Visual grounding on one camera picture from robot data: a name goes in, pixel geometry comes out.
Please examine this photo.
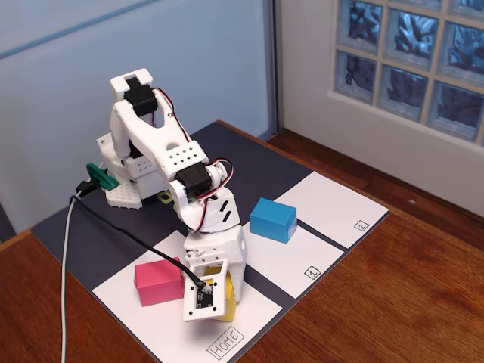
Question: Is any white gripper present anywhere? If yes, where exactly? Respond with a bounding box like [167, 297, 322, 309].
[183, 225, 247, 304]

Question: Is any yellow paper box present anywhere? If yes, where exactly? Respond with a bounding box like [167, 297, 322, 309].
[206, 266, 238, 324]

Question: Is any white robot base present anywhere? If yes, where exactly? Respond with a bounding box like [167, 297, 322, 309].
[96, 132, 169, 209]

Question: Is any blue paper box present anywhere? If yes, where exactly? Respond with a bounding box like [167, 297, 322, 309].
[249, 197, 299, 244]

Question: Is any pink paper box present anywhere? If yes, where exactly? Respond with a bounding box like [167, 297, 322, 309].
[134, 256, 188, 308]

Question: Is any white sheet marked 1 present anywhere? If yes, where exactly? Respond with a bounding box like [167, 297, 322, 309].
[219, 221, 346, 299]

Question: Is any white sheet marked home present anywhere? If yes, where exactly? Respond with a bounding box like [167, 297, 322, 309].
[92, 229, 284, 363]

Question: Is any white sheet marked 2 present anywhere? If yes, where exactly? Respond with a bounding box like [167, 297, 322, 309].
[274, 170, 390, 250]

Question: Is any dark printed mat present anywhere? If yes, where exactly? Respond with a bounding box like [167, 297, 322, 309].
[30, 119, 390, 363]

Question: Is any green clamp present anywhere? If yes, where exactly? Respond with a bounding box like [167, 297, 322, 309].
[85, 162, 120, 191]

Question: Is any glass block window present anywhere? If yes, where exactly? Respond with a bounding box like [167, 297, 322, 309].
[332, 0, 484, 144]

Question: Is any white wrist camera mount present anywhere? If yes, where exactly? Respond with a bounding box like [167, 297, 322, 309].
[182, 259, 231, 323]

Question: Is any black camera cable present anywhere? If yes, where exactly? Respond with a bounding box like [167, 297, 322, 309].
[67, 180, 213, 295]

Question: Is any white cable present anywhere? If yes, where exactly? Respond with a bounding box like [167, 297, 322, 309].
[60, 191, 82, 363]

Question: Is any grey metal frame post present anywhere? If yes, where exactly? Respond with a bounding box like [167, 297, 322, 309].
[263, 0, 283, 139]

